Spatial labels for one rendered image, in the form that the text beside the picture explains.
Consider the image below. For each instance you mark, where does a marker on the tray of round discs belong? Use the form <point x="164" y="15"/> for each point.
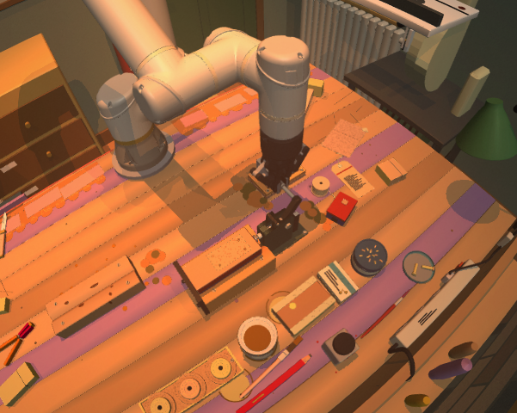
<point x="193" y="385"/>

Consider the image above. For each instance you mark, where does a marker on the green lamp shade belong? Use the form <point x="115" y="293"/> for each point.
<point x="490" y="133"/>

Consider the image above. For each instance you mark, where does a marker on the wooden mallet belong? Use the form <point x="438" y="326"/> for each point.
<point x="316" y="86"/>

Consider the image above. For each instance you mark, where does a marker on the wooden cradle body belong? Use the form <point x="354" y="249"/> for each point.
<point x="258" y="271"/>

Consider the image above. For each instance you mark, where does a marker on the glass dish with screws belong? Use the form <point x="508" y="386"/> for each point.
<point x="418" y="266"/>

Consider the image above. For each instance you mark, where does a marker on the yellow cylinder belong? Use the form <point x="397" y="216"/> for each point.
<point x="417" y="401"/>

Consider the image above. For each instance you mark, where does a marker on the thick red pencil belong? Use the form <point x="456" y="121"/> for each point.
<point x="279" y="380"/>

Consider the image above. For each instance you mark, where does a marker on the cream rounded block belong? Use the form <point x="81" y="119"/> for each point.
<point x="471" y="90"/>

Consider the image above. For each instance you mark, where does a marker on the cream paper tag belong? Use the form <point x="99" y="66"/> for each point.
<point x="355" y="180"/>

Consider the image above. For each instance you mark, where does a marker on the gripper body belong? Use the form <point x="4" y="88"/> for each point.
<point x="284" y="155"/>

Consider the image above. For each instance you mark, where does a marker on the red box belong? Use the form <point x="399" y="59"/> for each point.
<point x="342" y="207"/>

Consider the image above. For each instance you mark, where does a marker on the white teal small box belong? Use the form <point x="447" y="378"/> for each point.
<point x="336" y="281"/>

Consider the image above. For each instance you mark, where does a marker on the brown cylinder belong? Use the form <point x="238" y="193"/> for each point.
<point x="462" y="350"/>

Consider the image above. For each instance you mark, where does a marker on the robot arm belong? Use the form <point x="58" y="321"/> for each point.
<point x="279" y="86"/>

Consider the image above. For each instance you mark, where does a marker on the black cradle clamp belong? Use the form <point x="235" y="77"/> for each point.
<point x="281" y="234"/>

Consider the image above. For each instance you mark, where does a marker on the thin red pencil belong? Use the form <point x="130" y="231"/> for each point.
<point x="385" y="314"/>

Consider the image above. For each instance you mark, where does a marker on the long wooden block with holes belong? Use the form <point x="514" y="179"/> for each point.
<point x="94" y="297"/>

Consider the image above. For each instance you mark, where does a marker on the purple cylinder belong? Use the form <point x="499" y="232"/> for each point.
<point x="449" y="369"/>

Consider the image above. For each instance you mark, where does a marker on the orange red pliers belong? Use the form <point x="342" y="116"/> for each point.
<point x="15" y="342"/>

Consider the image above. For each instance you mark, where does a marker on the white power supply box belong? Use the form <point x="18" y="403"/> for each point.
<point x="434" y="310"/>

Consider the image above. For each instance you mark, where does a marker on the tan flat wooden box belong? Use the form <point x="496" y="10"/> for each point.
<point x="303" y="305"/>

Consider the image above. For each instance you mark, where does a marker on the dark side table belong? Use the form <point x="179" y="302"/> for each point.
<point x="404" y="94"/>

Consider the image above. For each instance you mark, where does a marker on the grey black cradle lever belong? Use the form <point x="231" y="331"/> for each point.
<point x="293" y="204"/>

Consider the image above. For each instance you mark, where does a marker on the dark round tin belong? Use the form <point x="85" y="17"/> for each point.
<point x="370" y="256"/>

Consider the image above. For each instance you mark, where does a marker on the grey square with black knob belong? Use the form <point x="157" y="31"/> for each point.
<point x="342" y="346"/>

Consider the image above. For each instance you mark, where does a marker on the cream thread spool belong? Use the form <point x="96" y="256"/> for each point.
<point x="321" y="186"/>

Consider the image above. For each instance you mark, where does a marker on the wooden boat bottom block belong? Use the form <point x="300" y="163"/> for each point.
<point x="232" y="256"/>

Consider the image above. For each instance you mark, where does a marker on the wooden paint brush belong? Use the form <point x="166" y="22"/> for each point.
<point x="268" y="368"/>

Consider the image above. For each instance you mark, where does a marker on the wooden drawer cabinet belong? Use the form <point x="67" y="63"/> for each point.
<point x="21" y="107"/>

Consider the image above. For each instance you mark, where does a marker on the white radiator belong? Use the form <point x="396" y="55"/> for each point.
<point x="348" y="34"/>

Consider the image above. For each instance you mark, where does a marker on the tan sandpaper sheet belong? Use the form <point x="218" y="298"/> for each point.
<point x="343" y="137"/>

